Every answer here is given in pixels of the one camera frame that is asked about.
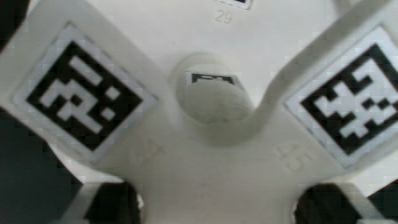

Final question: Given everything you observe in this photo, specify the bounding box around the white cross-shaped table base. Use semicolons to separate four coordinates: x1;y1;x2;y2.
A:
0;0;398;224

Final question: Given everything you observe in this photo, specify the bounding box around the white round table top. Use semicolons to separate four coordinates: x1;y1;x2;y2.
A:
0;0;398;187

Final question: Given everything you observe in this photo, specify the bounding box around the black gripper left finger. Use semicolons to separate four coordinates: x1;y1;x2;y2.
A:
59;181;143;224

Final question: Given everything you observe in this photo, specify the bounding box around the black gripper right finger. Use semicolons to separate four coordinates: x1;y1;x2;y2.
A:
294;181;388;224

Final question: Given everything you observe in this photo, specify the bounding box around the white table leg cylinder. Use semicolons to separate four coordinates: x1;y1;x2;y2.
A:
171;53;255;124

